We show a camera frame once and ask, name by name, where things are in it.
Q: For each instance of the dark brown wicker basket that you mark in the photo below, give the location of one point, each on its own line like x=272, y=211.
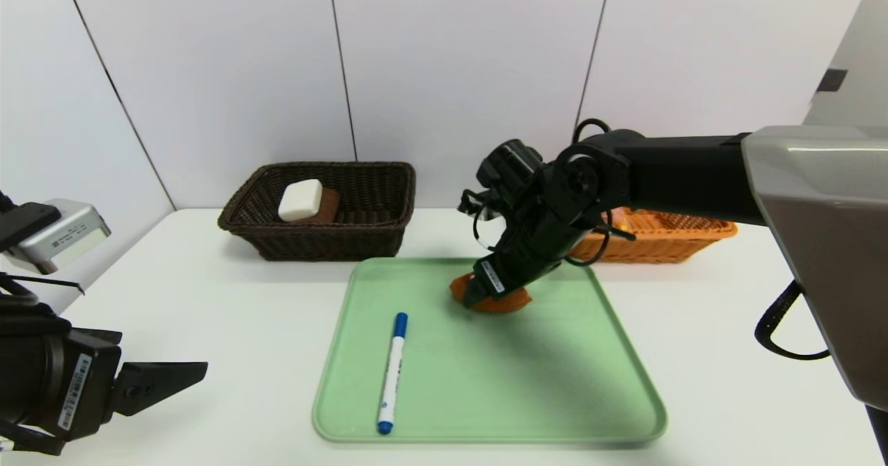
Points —
x=347, y=240

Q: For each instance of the light green plastic tray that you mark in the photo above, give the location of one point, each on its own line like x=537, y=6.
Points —
x=485, y=383

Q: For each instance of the dark grey wall plate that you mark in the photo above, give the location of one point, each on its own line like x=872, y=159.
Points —
x=832, y=79

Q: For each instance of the brown towel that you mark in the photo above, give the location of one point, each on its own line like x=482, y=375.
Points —
x=329, y=206

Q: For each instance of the orange fruit tart boat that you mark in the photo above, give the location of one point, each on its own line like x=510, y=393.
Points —
x=506, y=304

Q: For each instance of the white soap bar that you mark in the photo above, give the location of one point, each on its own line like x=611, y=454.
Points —
x=300, y=200

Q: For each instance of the orange wicker basket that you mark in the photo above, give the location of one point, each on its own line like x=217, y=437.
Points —
x=666, y=234

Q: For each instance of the blue and white marker pen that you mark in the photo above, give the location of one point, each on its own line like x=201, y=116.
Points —
x=392, y=376

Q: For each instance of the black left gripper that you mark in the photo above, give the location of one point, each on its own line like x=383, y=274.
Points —
x=78, y=391

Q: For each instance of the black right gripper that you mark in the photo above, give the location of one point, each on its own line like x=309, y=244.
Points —
x=491, y=277

